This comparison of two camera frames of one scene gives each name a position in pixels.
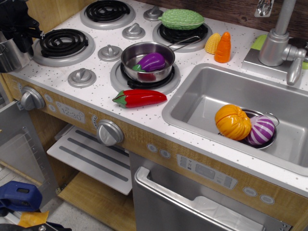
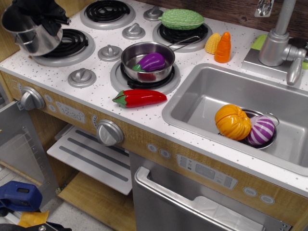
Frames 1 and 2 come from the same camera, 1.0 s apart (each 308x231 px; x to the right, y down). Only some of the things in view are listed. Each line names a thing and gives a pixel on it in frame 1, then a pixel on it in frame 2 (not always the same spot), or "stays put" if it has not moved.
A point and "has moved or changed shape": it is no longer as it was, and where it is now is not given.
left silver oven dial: (31, 98) stays put
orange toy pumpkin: (232, 122) stays put
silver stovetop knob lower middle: (109, 53) stays put
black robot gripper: (15, 21) → (49, 12)
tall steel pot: (12, 59) has moved or changed shape
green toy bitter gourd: (181, 19) stays put
